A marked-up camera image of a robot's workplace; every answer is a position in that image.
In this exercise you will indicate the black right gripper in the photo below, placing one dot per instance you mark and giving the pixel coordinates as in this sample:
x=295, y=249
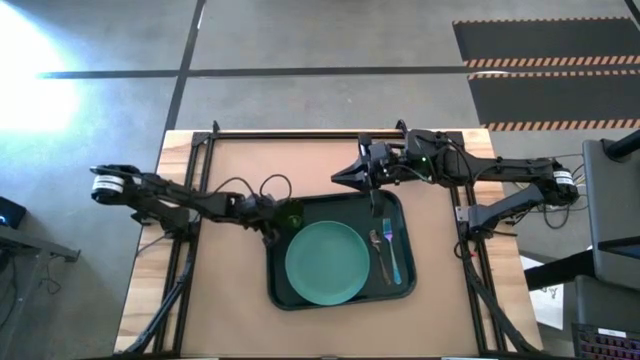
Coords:
x=390, y=172

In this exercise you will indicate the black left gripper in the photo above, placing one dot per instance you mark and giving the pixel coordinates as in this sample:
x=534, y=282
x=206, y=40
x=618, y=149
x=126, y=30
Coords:
x=257, y=209

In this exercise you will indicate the green patterned cup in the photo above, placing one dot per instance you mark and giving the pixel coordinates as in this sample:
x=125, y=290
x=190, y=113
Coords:
x=294, y=217

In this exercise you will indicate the dark green plastic tray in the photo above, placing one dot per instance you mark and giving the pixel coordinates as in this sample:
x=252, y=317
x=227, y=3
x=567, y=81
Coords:
x=340, y=205

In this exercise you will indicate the iridescent metal fork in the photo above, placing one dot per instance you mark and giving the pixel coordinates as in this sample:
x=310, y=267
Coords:
x=387, y=227

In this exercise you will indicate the dark metal spoon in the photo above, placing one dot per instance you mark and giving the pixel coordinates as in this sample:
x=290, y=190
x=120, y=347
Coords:
x=375, y=237

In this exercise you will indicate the teal round plate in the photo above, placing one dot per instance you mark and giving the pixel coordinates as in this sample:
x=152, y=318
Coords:
x=327, y=262

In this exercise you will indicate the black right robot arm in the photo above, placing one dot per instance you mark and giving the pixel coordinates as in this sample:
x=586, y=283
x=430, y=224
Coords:
x=500, y=167

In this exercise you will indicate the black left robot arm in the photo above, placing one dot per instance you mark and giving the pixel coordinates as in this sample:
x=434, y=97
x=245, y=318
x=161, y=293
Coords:
x=165, y=192

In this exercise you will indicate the tan table mat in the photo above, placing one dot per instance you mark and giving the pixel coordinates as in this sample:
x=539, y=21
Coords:
x=240, y=300

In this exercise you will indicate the black mat orange-striped edge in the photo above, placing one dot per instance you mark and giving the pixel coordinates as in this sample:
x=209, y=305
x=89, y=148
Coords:
x=550, y=40
x=550, y=100

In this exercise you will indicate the black flat beam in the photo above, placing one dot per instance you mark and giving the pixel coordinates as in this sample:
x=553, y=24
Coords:
x=555, y=270

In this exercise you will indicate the white paper sheet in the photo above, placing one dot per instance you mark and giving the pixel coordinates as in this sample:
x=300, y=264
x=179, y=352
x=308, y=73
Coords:
x=547, y=305

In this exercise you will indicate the grey metal stand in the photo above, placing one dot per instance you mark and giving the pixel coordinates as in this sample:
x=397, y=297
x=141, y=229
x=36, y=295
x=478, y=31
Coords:
x=35, y=245

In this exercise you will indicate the grey metal cabinet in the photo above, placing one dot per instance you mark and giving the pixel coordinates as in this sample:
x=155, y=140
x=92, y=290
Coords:
x=615, y=210

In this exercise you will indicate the black round tube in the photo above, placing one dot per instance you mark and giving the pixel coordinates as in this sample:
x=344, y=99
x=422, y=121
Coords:
x=625, y=145

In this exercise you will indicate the grey low box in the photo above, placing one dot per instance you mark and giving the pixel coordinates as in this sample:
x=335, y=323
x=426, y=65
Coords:
x=605, y=305

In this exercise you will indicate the black device blue light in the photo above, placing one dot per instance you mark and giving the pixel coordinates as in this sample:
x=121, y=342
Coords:
x=10, y=212

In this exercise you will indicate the black plastic crate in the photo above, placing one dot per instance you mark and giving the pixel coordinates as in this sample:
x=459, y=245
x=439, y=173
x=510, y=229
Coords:
x=605, y=345

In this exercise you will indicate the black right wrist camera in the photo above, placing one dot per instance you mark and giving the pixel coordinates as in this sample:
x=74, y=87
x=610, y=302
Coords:
x=376, y=150

